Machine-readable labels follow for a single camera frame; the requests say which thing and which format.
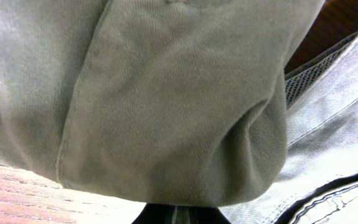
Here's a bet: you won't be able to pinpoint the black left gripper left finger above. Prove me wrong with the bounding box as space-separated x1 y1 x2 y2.
132 203 175 224

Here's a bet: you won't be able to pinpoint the khaki shorts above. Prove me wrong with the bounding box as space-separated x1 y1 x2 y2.
0 0 323 207

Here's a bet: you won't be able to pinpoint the grey shorts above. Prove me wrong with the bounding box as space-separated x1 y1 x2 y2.
221 6 358 223

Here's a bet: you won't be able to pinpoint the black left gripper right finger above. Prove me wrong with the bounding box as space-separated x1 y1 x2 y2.
188 207 231 224

